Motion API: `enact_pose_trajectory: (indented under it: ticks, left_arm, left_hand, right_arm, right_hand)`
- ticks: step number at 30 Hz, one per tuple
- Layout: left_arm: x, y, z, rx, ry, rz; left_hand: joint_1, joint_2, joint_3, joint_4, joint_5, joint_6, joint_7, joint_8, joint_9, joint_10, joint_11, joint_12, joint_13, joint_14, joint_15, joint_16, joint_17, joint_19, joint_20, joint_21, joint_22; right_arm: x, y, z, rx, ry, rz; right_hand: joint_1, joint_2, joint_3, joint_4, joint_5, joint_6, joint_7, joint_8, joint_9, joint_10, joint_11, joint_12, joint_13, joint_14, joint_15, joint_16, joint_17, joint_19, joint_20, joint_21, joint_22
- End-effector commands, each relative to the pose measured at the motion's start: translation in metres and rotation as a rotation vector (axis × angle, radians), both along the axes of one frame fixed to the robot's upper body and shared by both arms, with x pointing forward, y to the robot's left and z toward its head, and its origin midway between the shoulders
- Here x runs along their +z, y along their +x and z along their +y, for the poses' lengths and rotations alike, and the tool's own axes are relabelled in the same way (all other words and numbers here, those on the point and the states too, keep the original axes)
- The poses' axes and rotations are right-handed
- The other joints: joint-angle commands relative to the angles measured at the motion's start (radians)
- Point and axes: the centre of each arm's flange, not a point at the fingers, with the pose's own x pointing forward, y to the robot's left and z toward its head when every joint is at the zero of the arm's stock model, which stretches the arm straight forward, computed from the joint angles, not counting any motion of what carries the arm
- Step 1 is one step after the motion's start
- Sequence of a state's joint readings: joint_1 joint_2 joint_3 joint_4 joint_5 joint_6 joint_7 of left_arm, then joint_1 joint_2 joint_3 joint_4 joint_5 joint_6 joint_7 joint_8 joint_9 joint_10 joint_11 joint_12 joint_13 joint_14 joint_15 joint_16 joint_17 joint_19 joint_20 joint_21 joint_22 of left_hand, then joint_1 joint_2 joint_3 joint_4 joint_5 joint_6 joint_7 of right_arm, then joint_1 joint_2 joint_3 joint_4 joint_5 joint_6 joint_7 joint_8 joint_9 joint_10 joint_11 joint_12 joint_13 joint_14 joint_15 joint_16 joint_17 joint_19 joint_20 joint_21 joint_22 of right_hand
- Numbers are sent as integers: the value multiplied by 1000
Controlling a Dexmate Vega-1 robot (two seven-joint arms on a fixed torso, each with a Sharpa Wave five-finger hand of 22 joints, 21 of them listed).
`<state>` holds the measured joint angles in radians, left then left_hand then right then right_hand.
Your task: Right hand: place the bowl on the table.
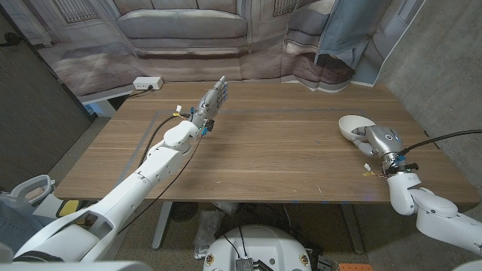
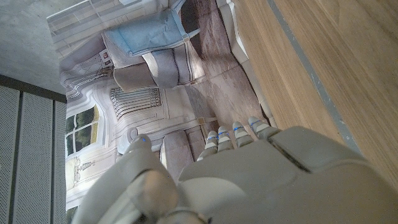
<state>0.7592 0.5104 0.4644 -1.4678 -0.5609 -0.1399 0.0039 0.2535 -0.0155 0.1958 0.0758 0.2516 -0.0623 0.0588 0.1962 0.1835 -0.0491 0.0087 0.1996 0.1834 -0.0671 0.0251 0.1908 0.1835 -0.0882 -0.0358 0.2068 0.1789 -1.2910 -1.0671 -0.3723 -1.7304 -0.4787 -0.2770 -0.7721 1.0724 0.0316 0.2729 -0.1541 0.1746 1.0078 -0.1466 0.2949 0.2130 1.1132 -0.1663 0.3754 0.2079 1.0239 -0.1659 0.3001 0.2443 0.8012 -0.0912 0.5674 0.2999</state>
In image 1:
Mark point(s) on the printed sofa room backdrop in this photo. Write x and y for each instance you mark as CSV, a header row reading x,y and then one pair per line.
x,y
180,45

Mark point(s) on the right wrist white connector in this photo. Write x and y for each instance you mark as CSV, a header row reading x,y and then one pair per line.
x,y
367,166

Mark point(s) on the white side table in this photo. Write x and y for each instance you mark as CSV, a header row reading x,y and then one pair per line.
x,y
101,107

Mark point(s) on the left wrist white connector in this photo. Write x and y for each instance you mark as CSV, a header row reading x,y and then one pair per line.
x,y
178,108

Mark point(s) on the clear plastic bag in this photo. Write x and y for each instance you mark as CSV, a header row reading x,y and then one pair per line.
x,y
207,233

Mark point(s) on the white ceramic bowl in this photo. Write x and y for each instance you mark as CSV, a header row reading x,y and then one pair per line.
x,y
352,122

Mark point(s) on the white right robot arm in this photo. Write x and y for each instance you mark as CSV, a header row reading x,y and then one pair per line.
x,y
437,214

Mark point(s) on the orange box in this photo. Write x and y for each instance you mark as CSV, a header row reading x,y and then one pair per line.
x,y
356,267

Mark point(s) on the white power strip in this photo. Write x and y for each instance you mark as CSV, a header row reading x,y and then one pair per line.
x,y
147,83

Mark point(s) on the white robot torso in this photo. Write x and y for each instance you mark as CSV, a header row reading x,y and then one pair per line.
x,y
260,244

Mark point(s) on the wrist white connector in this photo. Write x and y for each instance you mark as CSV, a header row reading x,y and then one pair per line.
x,y
367,166
178,108

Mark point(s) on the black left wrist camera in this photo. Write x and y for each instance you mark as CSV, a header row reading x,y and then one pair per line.
x,y
209,125

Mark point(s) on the white grey plastic frame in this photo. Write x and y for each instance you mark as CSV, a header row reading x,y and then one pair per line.
x,y
37,182

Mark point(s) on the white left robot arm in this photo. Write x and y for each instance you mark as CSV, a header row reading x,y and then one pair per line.
x,y
158,165

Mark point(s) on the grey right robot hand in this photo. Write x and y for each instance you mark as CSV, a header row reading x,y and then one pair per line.
x,y
384,139

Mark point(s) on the yellow and black pad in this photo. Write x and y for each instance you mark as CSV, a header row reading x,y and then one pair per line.
x,y
69,207

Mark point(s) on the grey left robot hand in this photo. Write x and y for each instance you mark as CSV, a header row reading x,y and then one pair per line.
x,y
211,101

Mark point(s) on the grey table leg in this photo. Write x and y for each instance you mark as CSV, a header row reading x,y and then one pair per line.
x,y
162,226
352,229

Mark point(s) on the person leg in blue jeans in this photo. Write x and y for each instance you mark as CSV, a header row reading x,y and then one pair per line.
x,y
19,226

